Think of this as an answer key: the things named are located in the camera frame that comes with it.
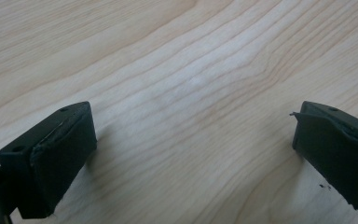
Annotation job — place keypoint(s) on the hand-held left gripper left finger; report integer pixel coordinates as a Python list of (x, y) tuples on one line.
[(52, 155)]

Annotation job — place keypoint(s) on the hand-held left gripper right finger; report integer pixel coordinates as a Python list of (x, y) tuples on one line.
[(338, 149)]

